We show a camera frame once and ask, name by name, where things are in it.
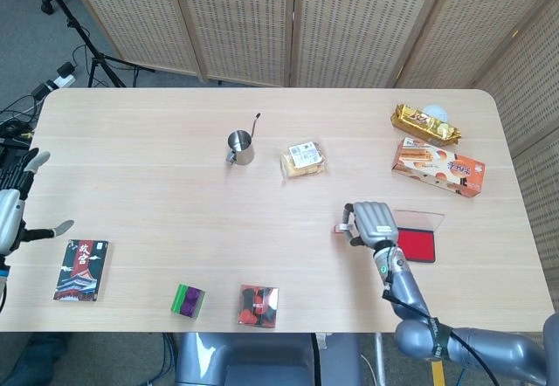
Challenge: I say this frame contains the clear box orange black pieces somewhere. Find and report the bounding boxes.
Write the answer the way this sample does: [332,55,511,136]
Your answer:
[238,283,280,329]

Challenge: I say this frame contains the white round disc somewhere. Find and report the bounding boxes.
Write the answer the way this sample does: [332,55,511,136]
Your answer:
[422,103,451,126]

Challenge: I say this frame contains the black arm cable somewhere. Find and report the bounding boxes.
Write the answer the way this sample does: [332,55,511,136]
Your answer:
[380,245,503,386]

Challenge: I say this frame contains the black tripod stand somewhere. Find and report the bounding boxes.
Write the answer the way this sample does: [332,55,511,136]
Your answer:
[32,0,156,89]

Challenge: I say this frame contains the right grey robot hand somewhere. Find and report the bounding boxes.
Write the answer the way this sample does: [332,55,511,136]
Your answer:
[342,200,400,249]

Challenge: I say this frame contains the grey robot torso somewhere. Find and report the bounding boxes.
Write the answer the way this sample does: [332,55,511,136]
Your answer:
[174,332,364,386]

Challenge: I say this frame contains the stainless steel gooseneck pitcher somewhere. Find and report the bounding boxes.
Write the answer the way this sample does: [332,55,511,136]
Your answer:
[224,112,262,167]

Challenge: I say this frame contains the metal table leg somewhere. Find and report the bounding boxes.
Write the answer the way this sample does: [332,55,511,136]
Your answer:
[374,332,388,386]

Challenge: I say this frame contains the red ink pad clear lid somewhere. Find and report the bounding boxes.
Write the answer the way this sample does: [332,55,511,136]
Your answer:
[391,207,447,265]

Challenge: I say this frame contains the orange biscuit box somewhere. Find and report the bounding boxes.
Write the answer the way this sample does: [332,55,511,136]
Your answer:
[390,136,487,199]

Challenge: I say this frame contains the white power strip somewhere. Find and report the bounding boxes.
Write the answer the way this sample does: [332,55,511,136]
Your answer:
[31,75,75,99]

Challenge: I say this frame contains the clear-wrapped cracker packet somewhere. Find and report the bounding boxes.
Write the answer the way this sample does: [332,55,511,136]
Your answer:
[279,140,330,185]

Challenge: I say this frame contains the gold foil snack packet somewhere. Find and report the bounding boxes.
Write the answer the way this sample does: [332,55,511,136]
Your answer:
[389,103,463,147]

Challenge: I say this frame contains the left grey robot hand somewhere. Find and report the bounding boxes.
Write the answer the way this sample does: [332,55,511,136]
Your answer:
[0,148,75,257]

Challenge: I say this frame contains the green purple toy block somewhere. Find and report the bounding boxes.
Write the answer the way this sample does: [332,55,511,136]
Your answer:
[169,283,207,319]

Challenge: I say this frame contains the wooden rattan folding screen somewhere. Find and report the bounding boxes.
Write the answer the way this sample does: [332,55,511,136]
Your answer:
[60,0,559,386]

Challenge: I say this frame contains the dark illustrated book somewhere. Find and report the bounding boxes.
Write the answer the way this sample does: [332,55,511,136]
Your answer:
[52,238,110,303]

